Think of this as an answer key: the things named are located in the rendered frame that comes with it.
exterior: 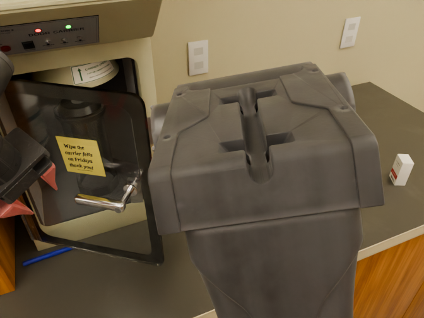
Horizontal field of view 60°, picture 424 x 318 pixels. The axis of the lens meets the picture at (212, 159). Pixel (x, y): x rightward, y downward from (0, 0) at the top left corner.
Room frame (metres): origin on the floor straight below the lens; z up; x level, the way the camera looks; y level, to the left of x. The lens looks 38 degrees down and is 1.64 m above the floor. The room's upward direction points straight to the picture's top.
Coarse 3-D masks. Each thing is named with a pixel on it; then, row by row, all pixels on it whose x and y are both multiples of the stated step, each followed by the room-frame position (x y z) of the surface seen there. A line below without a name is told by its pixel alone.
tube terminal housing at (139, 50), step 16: (80, 48) 0.63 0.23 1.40; (96, 48) 0.64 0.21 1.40; (112, 48) 0.65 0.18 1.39; (128, 48) 0.66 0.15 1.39; (144, 48) 0.67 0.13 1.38; (16, 64) 0.59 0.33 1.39; (32, 64) 0.60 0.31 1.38; (48, 64) 0.61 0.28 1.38; (64, 64) 0.62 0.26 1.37; (144, 64) 0.67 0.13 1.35; (144, 80) 0.67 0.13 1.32; (144, 96) 0.67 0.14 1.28
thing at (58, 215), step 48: (48, 96) 0.51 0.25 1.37; (96, 96) 0.49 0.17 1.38; (48, 144) 0.51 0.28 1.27; (144, 144) 0.47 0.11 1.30; (48, 192) 0.52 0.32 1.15; (96, 192) 0.50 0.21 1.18; (144, 192) 0.48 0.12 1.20; (48, 240) 0.53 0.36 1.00; (96, 240) 0.51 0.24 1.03; (144, 240) 0.48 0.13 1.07
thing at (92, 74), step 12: (36, 72) 0.66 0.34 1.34; (48, 72) 0.64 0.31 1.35; (60, 72) 0.64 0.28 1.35; (72, 72) 0.64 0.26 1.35; (84, 72) 0.65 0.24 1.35; (96, 72) 0.66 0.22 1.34; (108, 72) 0.68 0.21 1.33; (72, 84) 0.63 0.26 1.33; (84, 84) 0.64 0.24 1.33; (96, 84) 0.65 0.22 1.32
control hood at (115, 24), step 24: (0, 0) 0.51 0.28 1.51; (24, 0) 0.51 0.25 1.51; (48, 0) 0.51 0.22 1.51; (72, 0) 0.52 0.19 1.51; (96, 0) 0.53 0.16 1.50; (120, 0) 0.55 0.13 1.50; (144, 0) 0.57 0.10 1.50; (0, 24) 0.50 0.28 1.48; (120, 24) 0.59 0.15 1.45; (144, 24) 0.62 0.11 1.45
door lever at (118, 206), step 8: (128, 184) 0.48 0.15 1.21; (128, 192) 0.47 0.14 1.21; (136, 192) 0.48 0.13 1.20; (80, 200) 0.45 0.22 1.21; (88, 200) 0.45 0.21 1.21; (96, 200) 0.45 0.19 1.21; (104, 200) 0.45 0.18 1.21; (112, 200) 0.45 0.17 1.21; (120, 200) 0.45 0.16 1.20; (104, 208) 0.44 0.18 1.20; (112, 208) 0.44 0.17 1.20; (120, 208) 0.43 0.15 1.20
